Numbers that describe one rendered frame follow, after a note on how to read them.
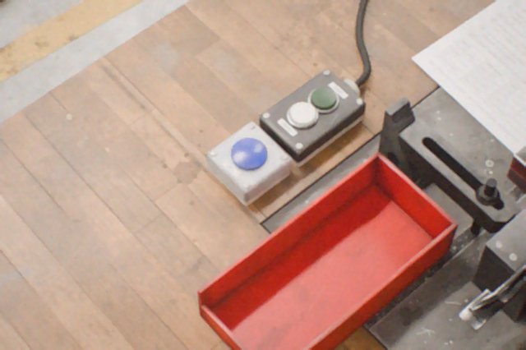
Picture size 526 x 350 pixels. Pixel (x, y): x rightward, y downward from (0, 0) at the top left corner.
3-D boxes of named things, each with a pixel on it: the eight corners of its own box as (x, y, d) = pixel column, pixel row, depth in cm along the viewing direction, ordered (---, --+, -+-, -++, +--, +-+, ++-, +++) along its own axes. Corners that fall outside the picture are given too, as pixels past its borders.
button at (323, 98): (305, 106, 122) (306, 95, 121) (323, 93, 123) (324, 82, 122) (322, 122, 121) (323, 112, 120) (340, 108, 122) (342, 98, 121)
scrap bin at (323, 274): (199, 315, 110) (196, 290, 105) (372, 180, 119) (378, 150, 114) (276, 398, 106) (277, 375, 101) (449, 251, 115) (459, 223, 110)
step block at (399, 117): (376, 156, 121) (385, 110, 113) (394, 141, 122) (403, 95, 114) (417, 193, 118) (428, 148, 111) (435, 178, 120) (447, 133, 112)
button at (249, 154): (223, 159, 118) (223, 149, 117) (251, 140, 120) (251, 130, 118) (246, 183, 117) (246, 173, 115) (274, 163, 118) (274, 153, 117)
